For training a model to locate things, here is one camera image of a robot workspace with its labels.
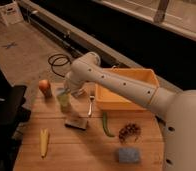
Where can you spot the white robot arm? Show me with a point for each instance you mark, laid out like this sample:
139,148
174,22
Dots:
177,110

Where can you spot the blue sponge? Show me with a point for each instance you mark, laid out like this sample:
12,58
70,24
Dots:
128,155

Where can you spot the yellow plastic bin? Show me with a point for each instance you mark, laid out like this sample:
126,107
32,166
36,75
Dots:
107,100

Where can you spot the dark grape bunch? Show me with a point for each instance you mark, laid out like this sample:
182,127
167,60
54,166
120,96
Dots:
131,129

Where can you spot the yellow corn cob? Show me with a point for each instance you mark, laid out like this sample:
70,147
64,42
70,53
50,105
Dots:
44,139

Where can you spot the white cardboard box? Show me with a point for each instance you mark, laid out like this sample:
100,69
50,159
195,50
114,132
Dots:
10,14

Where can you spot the green translucent cup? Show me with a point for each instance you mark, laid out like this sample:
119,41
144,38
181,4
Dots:
63,99

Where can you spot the black chair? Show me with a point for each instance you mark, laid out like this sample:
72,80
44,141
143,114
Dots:
12,113

